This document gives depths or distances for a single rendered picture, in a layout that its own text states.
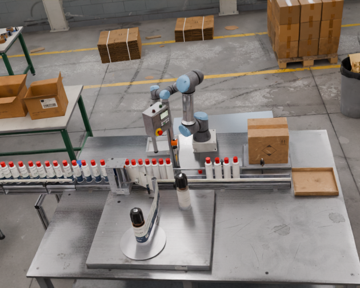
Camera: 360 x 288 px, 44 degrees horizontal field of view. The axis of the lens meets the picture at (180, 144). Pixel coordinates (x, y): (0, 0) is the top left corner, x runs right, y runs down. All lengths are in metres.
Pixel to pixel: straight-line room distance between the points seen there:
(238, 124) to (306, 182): 0.91
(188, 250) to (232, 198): 0.58
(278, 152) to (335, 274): 1.03
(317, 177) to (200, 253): 1.10
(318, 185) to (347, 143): 1.83
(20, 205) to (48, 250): 1.80
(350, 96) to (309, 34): 1.35
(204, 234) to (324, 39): 4.12
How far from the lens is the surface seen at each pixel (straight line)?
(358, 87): 5.31
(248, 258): 2.91
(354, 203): 4.49
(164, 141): 3.86
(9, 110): 4.85
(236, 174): 3.28
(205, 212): 3.11
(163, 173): 3.32
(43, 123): 4.62
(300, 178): 3.43
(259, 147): 3.40
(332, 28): 6.45
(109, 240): 3.08
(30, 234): 4.63
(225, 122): 4.00
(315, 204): 3.24
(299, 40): 6.42
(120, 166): 3.20
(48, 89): 4.82
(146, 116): 3.08
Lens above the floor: 3.14
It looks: 37 degrees down
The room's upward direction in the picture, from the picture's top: 8 degrees counter-clockwise
